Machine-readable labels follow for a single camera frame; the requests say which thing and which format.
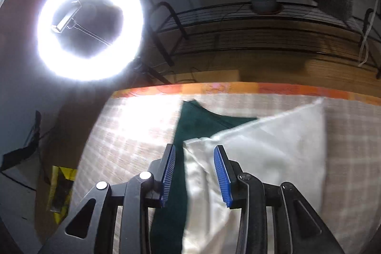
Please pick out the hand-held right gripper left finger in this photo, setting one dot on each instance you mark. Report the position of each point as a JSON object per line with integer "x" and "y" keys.
{"x": 168, "y": 170}

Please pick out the dark green cloth garment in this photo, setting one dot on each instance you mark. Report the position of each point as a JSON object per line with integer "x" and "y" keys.
{"x": 190, "y": 126}

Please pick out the yellow bag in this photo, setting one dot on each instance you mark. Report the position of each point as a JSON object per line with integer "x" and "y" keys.
{"x": 61, "y": 188}

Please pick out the checked beige bed sheet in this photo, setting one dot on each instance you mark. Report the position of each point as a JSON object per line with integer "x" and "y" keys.
{"x": 134, "y": 135}

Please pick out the orange patterned blanket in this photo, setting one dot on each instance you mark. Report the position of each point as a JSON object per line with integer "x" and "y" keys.
{"x": 238, "y": 89}

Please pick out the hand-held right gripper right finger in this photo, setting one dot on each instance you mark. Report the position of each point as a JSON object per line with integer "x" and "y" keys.
{"x": 221, "y": 173}

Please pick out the white cloth garment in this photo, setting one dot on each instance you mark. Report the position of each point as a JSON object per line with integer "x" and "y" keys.
{"x": 268, "y": 147}

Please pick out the phone holder clamp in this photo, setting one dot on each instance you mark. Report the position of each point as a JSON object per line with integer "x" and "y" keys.
{"x": 66, "y": 19}

